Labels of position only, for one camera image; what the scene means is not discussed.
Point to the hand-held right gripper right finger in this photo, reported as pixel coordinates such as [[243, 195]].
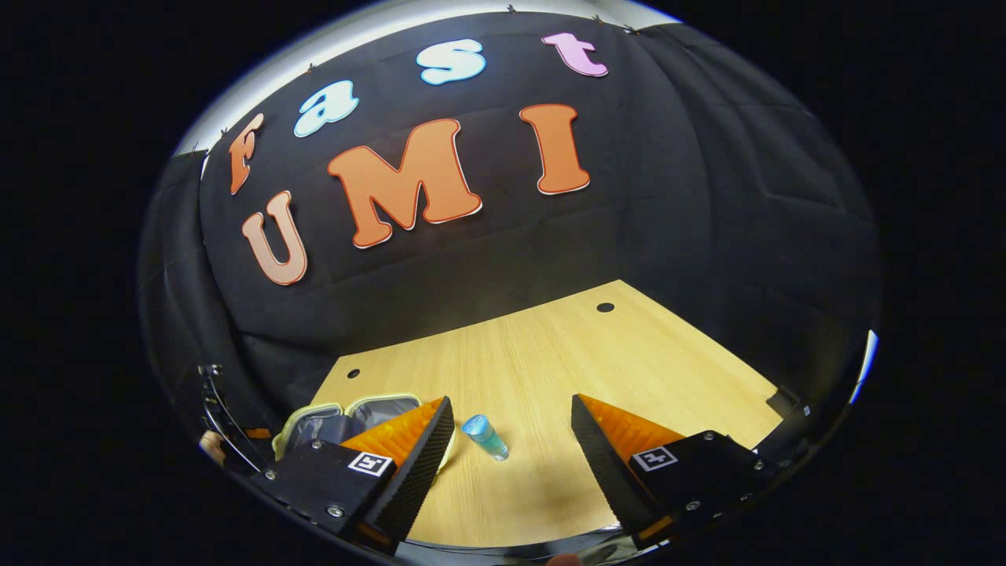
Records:
[[605, 472]]

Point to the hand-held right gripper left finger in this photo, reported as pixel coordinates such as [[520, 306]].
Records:
[[420, 464]]

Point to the pale yellow suitcase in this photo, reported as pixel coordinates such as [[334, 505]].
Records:
[[381, 409]]

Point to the blue cosmetic bottle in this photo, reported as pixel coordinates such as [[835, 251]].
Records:
[[485, 436]]

